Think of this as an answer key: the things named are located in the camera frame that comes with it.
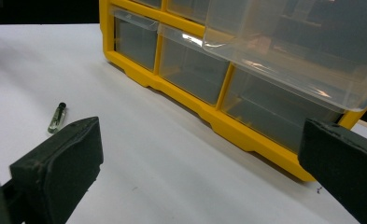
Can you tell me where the clear plastic drawer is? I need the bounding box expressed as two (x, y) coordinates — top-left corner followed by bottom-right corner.
(110, 7), (160, 72)
(202, 0), (367, 113)
(131, 0), (162, 9)
(166, 0), (211, 24)
(158, 23), (231, 106)

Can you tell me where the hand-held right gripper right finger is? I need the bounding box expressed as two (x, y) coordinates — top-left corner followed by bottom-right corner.
(297, 118), (367, 224)

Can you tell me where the yellow drawer cabinet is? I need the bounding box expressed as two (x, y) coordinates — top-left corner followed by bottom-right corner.
(98, 0), (367, 183)

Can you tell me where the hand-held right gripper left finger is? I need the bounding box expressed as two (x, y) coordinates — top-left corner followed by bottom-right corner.
(8, 116), (105, 224)

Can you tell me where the small glass vial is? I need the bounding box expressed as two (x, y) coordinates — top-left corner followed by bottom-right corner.
(47, 102), (67, 134)

